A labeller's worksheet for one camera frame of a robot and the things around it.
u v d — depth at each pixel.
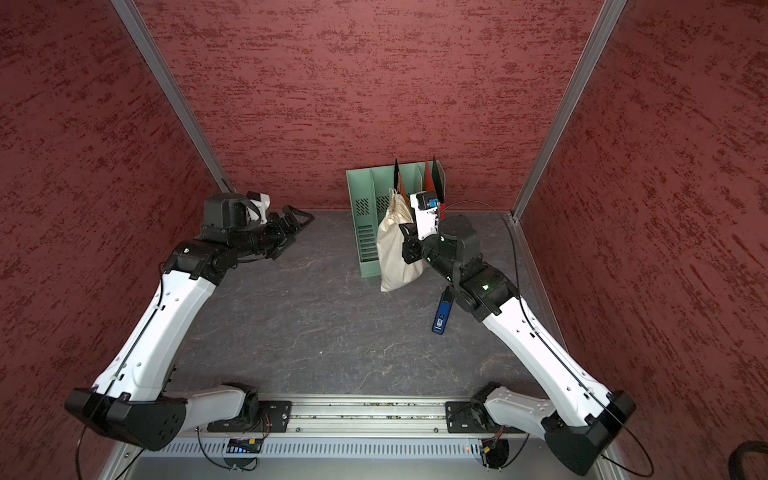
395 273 0.71
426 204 0.52
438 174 0.90
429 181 0.98
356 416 0.76
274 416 0.74
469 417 0.73
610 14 0.71
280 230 0.60
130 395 0.37
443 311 0.92
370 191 1.03
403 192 0.92
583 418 0.37
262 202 0.64
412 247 0.56
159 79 0.82
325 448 0.77
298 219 0.62
